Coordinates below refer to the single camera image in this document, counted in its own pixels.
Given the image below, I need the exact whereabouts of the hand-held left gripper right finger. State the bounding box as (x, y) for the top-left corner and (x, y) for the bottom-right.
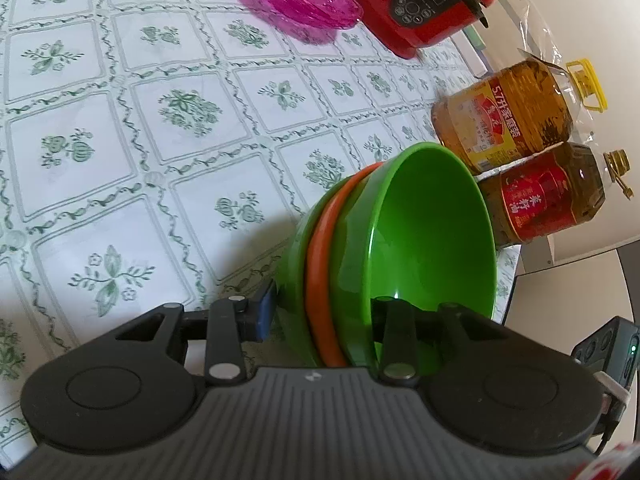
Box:
(372, 296), (502, 386)

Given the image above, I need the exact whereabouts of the white cable plug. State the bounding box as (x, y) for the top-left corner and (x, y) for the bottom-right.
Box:
(594, 371), (629, 458)

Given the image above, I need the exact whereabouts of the yellow-label cooking oil bottle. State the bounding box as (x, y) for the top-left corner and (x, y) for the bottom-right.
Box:
(431, 58), (609, 174)

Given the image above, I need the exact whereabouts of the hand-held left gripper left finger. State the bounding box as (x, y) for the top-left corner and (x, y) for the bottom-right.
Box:
(107, 280), (277, 388)

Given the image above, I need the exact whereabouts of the orange plastic bowl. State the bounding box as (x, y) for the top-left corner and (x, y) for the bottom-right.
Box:
(305, 162), (383, 367)

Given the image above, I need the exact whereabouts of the small green plastic bowl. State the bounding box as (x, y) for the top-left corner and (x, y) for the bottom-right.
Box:
(327, 142), (498, 376)

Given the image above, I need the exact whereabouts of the clear plastic wrap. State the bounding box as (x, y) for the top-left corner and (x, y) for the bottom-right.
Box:
(515, 2), (608, 111)

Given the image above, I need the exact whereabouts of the green floral printed tablecloth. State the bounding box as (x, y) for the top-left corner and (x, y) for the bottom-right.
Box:
(0, 0), (522, 463)

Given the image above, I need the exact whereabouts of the red electric rice cooker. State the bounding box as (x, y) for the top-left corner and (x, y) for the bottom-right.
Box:
(357, 0), (501, 59)

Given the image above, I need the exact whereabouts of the large green plastic bowl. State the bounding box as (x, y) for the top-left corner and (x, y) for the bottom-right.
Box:
(278, 170), (381, 368)

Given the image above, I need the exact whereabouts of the red-label cooking oil bottle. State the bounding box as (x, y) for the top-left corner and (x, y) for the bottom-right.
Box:
(477, 142), (634, 249)

